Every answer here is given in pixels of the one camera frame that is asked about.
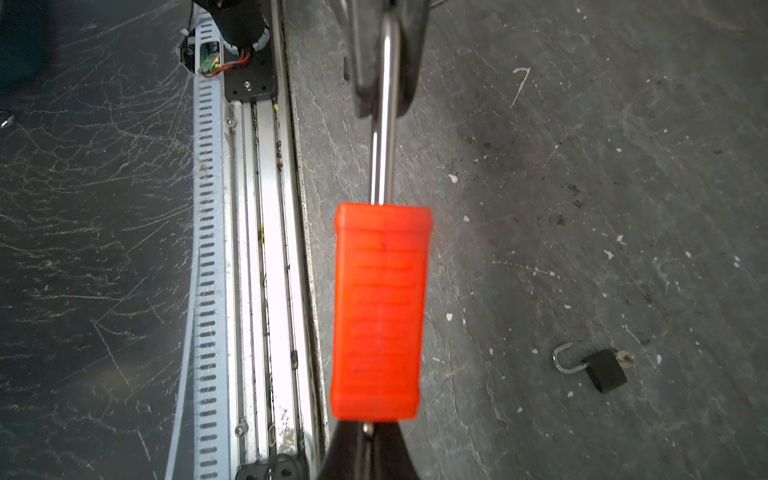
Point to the red padlock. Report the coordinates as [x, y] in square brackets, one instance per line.
[381, 273]

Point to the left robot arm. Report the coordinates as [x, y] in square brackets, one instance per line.
[241, 23]

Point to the small black padlock near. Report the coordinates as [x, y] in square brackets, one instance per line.
[606, 368]

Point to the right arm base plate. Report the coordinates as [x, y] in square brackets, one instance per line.
[278, 467]

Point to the aluminium mounting rail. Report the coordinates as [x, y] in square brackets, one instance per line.
[276, 399]

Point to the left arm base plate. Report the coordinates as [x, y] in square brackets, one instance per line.
[252, 81]

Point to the white slotted cable duct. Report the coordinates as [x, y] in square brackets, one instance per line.
[199, 446]

